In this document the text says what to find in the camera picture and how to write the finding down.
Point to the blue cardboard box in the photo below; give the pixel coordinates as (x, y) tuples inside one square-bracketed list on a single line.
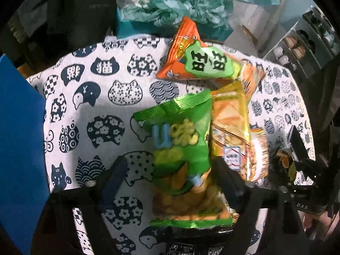
[(24, 186)]

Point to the person's hand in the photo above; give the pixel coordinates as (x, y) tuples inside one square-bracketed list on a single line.
[(316, 226)]

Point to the orange Wangwang snack bag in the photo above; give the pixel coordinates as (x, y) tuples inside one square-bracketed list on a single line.
[(189, 58)]

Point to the yellow long snack pack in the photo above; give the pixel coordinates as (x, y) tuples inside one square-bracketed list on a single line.
[(230, 132)]

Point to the green bean snack bag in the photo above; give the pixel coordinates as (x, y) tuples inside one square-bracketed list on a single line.
[(185, 193)]

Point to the cat pattern tablecloth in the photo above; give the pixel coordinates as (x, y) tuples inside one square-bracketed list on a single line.
[(91, 95)]

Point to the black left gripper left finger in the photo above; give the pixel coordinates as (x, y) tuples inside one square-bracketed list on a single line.
[(56, 233)]

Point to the small black barcode packet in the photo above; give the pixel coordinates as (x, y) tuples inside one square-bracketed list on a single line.
[(195, 241)]

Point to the orange striped snack pack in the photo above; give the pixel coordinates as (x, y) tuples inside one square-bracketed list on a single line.
[(258, 166)]

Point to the white shoe rack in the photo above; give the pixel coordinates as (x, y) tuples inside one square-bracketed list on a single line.
[(308, 46)]

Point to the teal box with plastic bags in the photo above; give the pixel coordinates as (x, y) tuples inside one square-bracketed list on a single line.
[(163, 17)]

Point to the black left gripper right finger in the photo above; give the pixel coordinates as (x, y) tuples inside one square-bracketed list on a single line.
[(284, 236)]

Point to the dark hanging jacket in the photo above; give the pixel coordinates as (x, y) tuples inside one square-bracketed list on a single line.
[(69, 25)]

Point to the small black snack packet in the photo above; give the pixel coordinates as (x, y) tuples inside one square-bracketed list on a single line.
[(287, 165)]

